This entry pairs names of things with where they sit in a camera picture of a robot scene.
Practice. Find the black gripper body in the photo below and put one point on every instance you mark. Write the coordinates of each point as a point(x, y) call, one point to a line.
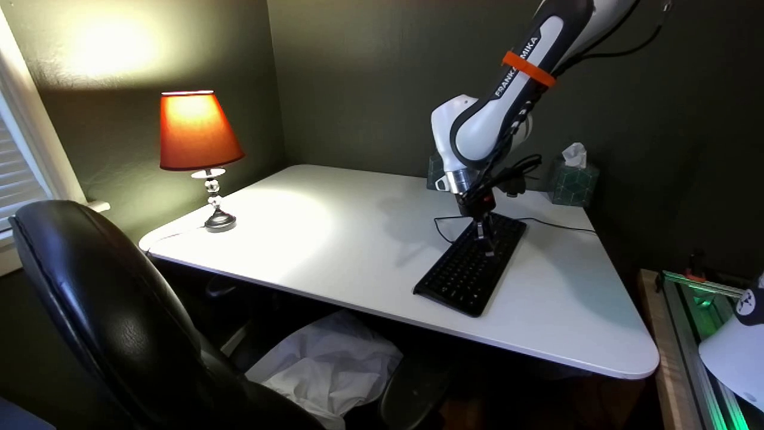
point(478, 193)

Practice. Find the black computer keyboard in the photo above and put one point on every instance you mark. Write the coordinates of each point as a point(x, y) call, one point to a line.
point(465, 275)

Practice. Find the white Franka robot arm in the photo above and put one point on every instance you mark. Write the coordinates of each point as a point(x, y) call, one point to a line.
point(491, 119)

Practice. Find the teal tissue box tall tissue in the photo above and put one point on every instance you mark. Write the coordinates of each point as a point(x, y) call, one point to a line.
point(429, 176)

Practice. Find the teal tissue box crumpled tissue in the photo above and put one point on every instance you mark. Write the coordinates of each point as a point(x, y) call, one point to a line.
point(573, 187)

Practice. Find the wooden board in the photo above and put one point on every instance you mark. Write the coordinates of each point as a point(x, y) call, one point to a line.
point(657, 348)

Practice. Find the white plastic bag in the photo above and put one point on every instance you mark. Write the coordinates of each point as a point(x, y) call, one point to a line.
point(324, 365)

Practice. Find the black cap white logo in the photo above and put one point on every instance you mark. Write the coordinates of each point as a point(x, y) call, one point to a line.
point(749, 302)

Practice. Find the white dome shaped object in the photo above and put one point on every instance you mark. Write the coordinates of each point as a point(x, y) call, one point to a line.
point(735, 358)

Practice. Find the table lamp orange shade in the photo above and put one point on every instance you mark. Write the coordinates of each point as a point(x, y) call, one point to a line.
point(194, 131)

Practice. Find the black leather office chair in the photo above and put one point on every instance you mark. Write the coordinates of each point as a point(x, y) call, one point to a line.
point(119, 317)

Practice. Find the window with white blinds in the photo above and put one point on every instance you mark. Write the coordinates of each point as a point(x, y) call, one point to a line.
point(14, 174)

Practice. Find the metal frame with green light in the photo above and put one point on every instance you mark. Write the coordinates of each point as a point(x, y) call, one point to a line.
point(692, 317)

